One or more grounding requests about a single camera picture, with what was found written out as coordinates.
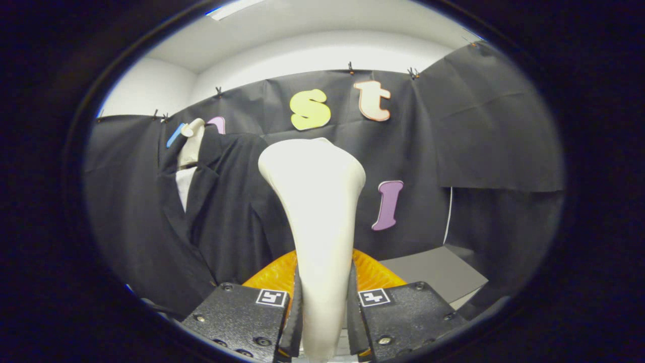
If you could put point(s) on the grey cabinet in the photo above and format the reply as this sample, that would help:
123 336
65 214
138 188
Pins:
438 272

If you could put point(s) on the cream clothes hanger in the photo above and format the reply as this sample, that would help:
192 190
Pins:
194 143

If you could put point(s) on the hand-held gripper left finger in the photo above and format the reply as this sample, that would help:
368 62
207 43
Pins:
237 317

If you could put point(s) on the black backdrop cloth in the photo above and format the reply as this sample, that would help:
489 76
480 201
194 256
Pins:
478 126

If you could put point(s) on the black suit jacket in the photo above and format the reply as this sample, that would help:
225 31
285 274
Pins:
227 212

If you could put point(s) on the white shirt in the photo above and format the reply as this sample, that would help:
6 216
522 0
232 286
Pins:
185 184

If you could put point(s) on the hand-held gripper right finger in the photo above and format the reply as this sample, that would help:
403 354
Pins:
408 315

